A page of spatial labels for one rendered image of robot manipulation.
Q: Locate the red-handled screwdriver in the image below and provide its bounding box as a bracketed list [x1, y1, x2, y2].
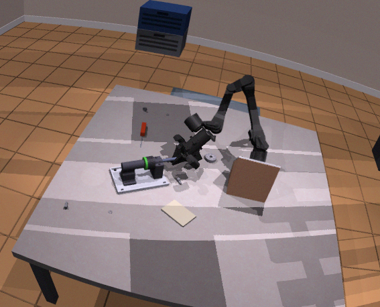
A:
[140, 123, 146, 147]

